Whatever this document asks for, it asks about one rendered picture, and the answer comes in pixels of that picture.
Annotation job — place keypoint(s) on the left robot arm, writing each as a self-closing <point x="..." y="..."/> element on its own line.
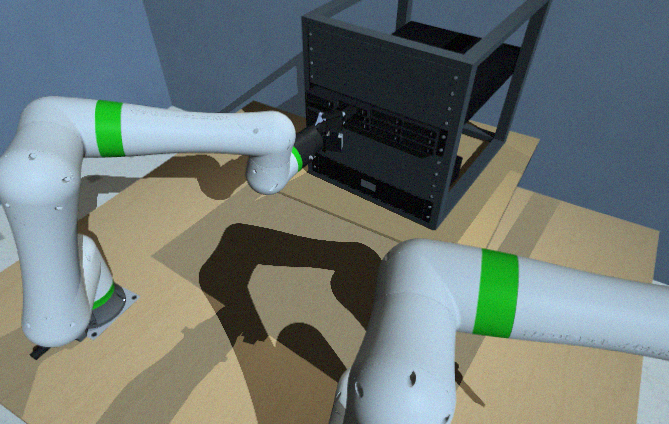
<point x="40" y="178"/>

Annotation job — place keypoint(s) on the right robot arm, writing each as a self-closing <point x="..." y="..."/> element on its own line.
<point x="427" y="290"/>

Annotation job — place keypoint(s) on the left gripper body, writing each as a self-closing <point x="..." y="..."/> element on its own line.
<point x="313" y="134"/>

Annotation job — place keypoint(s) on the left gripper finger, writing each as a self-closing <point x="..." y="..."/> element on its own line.
<point x="332" y="114"/>
<point x="338" y="126"/>

